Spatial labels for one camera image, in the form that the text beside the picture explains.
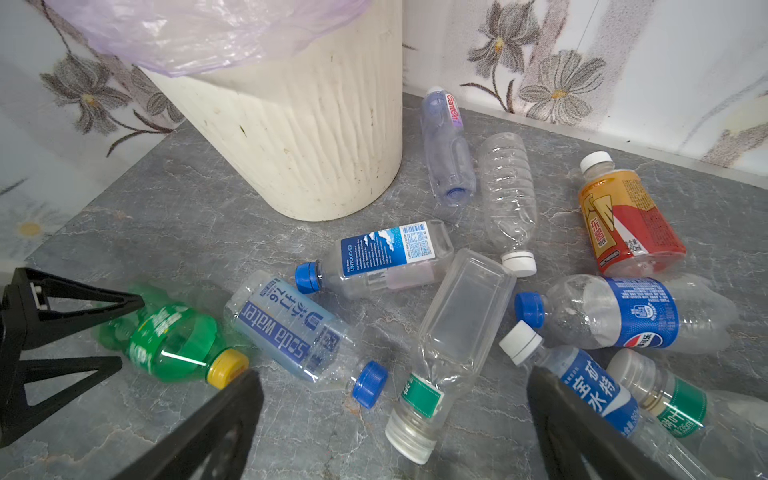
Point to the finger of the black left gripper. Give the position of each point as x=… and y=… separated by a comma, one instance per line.
x=34, y=390
x=39, y=308

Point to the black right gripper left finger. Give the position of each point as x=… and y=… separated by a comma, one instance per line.
x=214, y=443

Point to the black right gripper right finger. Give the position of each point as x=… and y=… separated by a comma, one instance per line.
x=577, y=443

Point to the green soda bottle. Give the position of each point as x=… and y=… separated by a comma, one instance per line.
x=172, y=341

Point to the soda water blue label bottle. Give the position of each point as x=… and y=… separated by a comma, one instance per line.
x=318, y=347

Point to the Pepsi blue label bottle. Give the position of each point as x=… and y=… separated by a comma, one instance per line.
x=677, y=312

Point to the untouched water blue label bottle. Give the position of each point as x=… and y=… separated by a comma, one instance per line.
x=388, y=260

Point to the pink bin liner bag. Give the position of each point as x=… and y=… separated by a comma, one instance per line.
x=181, y=38

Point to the cream waste bin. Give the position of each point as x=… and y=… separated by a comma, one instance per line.
x=318, y=135

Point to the blue label white cap bottle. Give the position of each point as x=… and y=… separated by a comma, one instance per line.
x=577, y=370

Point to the clear bottle green label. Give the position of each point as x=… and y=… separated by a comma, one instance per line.
x=726, y=431

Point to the clear square bottle green band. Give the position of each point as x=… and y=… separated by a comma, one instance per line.
x=450, y=351

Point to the orange red label bottle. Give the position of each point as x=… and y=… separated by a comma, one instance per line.
x=629, y=235

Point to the clear ribbed bottle white cap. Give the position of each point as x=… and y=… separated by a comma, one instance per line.
x=508, y=201

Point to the purple tinted Cancer bottle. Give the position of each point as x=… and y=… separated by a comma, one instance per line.
x=447, y=155

